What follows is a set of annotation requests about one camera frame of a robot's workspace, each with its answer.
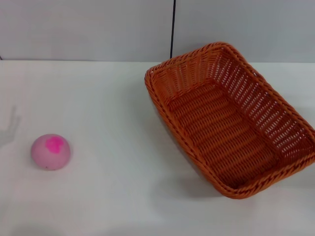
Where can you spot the orange woven wicker basket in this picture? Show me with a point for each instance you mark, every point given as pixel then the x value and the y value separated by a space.
pixel 221 127

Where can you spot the pink ball with magenta patch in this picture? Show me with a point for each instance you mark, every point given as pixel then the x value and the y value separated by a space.
pixel 46 157

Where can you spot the black vertical wall strip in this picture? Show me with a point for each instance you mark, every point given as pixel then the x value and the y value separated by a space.
pixel 173 29

